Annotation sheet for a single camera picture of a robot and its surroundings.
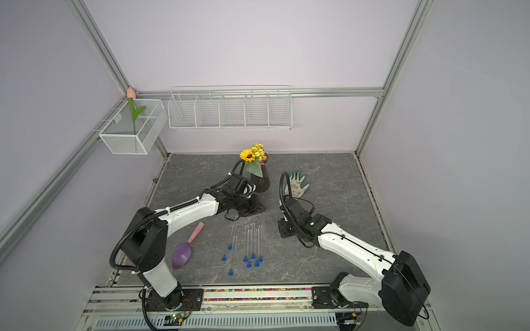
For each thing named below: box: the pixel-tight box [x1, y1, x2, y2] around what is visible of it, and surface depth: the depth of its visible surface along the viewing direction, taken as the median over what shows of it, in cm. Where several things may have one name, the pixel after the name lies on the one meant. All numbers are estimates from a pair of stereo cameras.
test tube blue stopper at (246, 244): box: [243, 224, 249, 263], surface depth 88 cm
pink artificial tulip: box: [126, 87, 147, 136], surface depth 92 cm
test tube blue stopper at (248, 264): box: [246, 229, 252, 269], surface depth 88 cm
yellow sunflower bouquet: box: [239, 142, 268, 178], surface depth 88 cm
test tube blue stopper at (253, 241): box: [250, 222, 257, 260], surface depth 88 cm
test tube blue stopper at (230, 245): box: [227, 224, 234, 251], surface depth 90 cm
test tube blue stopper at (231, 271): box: [228, 235, 238, 277], surface depth 86 cm
